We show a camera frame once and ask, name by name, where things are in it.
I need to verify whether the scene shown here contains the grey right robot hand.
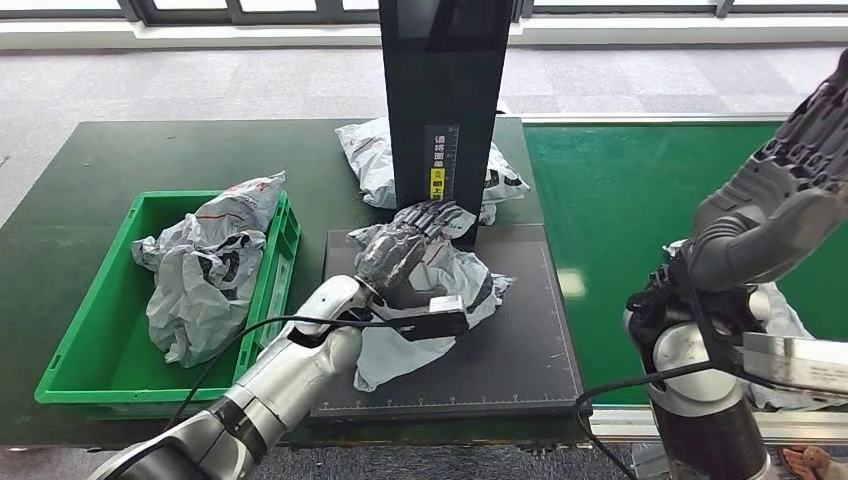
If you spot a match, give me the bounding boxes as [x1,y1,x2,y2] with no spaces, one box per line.
[682,49,848,293]

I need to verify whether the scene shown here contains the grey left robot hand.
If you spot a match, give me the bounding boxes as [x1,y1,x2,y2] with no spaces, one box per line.
[354,200,478,299]

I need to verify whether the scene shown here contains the white poly parcel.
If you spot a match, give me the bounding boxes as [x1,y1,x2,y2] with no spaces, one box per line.
[334,117,531,227]
[347,201,517,393]

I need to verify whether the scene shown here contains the pale grey poly parcel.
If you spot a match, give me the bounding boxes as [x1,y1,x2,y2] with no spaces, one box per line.
[662,238,848,412]

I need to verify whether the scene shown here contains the white poly parcel, red stripes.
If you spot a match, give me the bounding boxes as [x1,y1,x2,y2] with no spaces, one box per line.
[334,117,531,227]

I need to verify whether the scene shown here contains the black inbound scanning machine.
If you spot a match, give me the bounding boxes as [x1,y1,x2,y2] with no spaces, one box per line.
[309,0,591,422]

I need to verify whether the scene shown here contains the green conveyor belt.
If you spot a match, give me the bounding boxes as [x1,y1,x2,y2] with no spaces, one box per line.
[523,122,848,405]

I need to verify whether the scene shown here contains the person's foot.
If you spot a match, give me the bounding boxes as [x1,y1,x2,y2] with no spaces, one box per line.
[781,447,837,480]

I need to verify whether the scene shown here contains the green plastic crate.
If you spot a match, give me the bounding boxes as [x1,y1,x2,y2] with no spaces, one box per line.
[34,190,303,420]

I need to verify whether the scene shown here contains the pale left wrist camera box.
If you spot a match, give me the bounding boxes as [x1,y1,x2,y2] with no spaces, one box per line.
[387,294,470,342]

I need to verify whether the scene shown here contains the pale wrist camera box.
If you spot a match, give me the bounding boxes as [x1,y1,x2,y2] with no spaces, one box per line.
[741,331,848,402]
[387,294,470,342]

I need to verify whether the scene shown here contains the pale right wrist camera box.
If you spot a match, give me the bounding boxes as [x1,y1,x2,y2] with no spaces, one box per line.
[741,331,848,402]

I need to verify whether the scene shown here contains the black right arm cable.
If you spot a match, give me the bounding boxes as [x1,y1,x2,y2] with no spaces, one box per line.
[572,357,750,480]

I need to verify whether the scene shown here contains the dark window frame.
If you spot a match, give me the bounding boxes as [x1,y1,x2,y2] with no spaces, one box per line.
[0,0,848,28]

